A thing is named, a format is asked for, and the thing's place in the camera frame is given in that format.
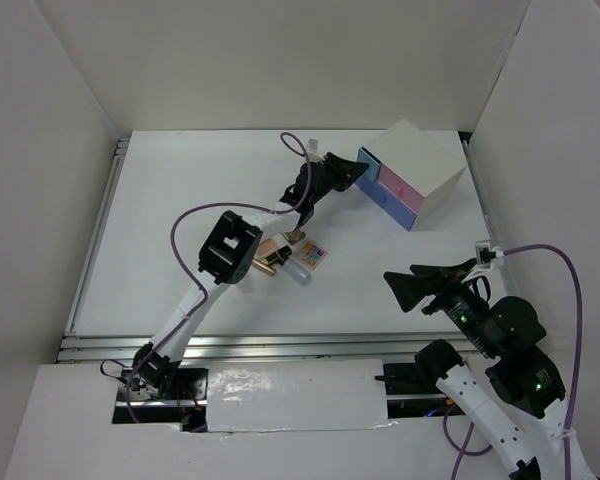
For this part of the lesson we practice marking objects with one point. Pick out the colourful glitter eyeshadow palette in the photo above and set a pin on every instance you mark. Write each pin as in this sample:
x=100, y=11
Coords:
x=310, y=255

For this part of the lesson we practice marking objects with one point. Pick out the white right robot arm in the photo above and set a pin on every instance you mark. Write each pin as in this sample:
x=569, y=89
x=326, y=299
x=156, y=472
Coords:
x=525, y=419

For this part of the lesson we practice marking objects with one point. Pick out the white front cover board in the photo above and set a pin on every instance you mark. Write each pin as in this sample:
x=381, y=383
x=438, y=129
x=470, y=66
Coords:
x=319, y=395

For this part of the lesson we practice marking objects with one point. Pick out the aluminium frame rail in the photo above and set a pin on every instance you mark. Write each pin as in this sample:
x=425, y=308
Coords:
x=133, y=282

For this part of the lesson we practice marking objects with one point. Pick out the pink drawer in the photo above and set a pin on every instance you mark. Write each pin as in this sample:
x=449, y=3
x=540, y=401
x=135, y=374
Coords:
x=399, y=188

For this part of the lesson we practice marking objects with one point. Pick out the pink four-pan eyeshadow palette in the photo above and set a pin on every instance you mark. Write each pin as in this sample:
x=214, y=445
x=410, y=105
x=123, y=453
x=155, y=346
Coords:
x=271, y=245

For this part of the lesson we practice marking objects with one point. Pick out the long brown eyeshadow palette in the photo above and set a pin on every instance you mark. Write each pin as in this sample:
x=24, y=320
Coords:
x=294, y=236

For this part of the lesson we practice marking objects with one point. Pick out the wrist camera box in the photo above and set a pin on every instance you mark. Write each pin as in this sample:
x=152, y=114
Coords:
x=486, y=254
x=312, y=145

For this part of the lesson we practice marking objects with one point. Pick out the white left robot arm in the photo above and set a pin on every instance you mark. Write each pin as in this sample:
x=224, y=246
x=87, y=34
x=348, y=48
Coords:
x=226, y=256

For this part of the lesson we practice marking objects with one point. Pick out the light blue drawer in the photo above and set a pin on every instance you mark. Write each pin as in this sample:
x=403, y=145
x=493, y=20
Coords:
x=373, y=164

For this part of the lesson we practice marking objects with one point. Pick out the white drawer cabinet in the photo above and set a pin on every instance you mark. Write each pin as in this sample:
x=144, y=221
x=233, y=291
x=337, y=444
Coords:
x=419, y=160

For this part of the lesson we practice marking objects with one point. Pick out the black gold lipstick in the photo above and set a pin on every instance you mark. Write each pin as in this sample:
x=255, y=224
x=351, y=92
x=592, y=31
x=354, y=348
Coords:
x=279, y=256

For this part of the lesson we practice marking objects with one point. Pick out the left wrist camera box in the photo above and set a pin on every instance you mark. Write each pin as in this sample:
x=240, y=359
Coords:
x=312, y=145

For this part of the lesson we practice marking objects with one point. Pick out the small bottle black cap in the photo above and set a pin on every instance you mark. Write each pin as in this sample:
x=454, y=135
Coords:
x=296, y=271

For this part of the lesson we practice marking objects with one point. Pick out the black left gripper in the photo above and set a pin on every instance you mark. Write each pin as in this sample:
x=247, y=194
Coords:
x=345, y=172

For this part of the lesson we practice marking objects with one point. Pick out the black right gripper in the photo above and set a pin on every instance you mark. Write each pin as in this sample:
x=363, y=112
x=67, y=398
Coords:
x=408, y=287

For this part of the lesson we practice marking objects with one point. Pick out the rose gold lipstick tube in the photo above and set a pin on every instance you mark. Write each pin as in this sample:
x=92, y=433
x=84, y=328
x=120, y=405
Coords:
x=263, y=267

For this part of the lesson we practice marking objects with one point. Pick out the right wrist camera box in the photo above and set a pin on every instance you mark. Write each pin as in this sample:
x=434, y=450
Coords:
x=486, y=254

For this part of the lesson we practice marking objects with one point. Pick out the purple-blue drawer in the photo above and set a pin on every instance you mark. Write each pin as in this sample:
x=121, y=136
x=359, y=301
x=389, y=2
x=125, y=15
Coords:
x=388, y=202

